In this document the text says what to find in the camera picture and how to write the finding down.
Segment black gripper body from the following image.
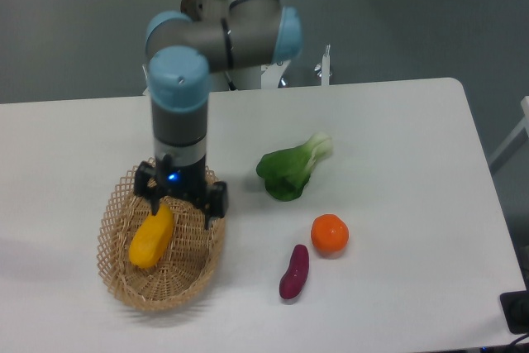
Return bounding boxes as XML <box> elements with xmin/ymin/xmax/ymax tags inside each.
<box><xmin>155</xmin><ymin>155</ymin><xmax>207</xmax><ymax>204</ymax></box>

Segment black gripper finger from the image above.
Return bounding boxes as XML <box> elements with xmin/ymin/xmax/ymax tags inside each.
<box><xmin>133</xmin><ymin>161</ymin><xmax>164</xmax><ymax>216</ymax></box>
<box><xmin>202</xmin><ymin>181</ymin><xmax>228</xmax><ymax>230</ymax></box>

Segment yellow mango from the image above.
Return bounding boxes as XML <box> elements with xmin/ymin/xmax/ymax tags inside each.
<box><xmin>128</xmin><ymin>204</ymin><xmax>174</xmax><ymax>269</ymax></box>

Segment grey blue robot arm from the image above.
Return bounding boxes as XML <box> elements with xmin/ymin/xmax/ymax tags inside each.
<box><xmin>134</xmin><ymin>0</ymin><xmax>303</xmax><ymax>222</ymax></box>

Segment woven wicker basket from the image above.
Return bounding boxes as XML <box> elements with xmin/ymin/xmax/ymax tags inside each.
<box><xmin>97</xmin><ymin>166</ymin><xmax>226</xmax><ymax>311</ymax></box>

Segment green bok choy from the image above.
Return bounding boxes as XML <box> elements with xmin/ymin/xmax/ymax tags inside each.
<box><xmin>255</xmin><ymin>132</ymin><xmax>333</xmax><ymax>202</ymax></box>

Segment purple sweet potato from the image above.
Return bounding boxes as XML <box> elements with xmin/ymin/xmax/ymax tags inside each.
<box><xmin>279</xmin><ymin>245</ymin><xmax>310</xmax><ymax>300</ymax></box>

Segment orange fruit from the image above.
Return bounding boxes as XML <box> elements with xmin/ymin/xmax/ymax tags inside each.
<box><xmin>311</xmin><ymin>214</ymin><xmax>350</xmax><ymax>253</ymax></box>

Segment black device at table edge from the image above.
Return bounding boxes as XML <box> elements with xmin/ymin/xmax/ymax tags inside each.
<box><xmin>499</xmin><ymin>290</ymin><xmax>528</xmax><ymax>335</ymax></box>

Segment white frame at right edge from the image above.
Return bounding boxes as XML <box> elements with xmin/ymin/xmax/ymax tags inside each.
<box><xmin>488</xmin><ymin>96</ymin><xmax>528</xmax><ymax>174</ymax></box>

